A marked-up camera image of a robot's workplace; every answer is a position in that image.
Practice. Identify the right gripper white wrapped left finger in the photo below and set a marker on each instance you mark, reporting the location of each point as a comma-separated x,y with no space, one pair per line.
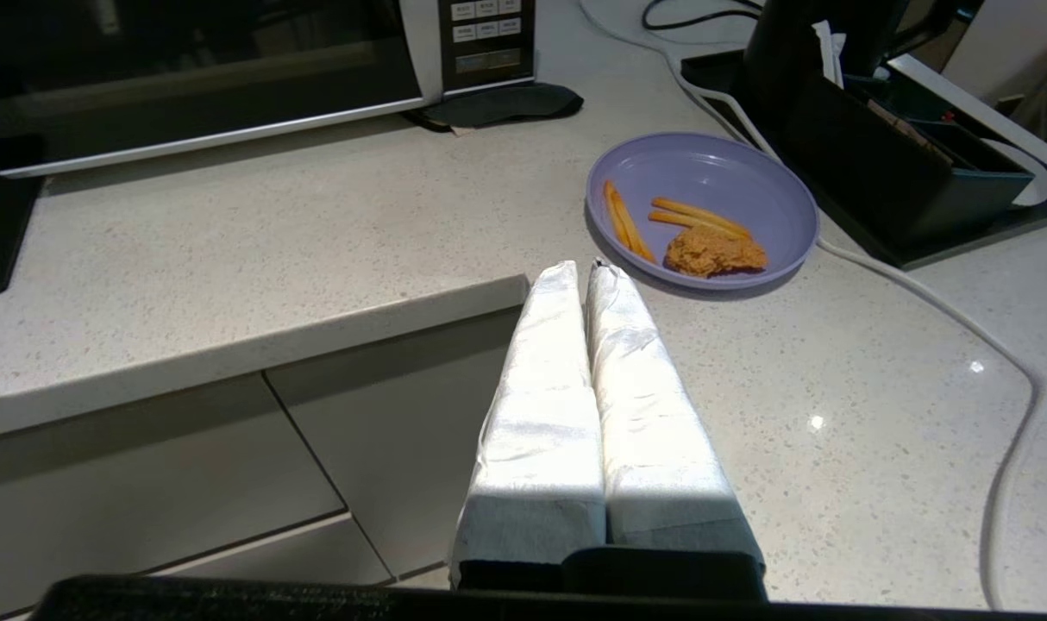
536,448

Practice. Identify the right gripper white wrapped right finger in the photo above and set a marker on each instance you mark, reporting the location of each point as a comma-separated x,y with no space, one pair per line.
653,448

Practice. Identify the fried chicken piece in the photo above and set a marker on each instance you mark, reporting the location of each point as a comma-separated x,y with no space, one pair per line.
713,252

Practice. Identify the orange french fry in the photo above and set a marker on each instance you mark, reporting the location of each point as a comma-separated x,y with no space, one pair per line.
627,224
674,219
700,213

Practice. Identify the purple plate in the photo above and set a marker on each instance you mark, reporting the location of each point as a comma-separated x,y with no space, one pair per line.
713,172

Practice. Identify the black glass microwave door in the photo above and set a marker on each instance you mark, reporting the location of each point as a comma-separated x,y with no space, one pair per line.
187,69

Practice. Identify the silver microwave oven body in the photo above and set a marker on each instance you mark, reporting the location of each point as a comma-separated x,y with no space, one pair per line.
489,43

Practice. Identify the grey cabinet door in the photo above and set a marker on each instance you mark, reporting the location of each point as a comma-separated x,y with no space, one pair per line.
403,414
144,483
299,556

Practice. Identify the dark grey cloth pad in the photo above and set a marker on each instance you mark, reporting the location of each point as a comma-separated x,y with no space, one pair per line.
506,103

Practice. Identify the black storage box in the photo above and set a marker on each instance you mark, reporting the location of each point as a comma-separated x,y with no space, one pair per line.
877,164

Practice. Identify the black appliance base tray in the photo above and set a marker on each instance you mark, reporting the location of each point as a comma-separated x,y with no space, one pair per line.
722,73

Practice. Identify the white paper napkin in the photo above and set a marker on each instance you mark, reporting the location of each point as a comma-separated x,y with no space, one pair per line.
830,52

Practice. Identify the black induction cooktop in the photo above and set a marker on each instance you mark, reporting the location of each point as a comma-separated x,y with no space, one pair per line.
2,216

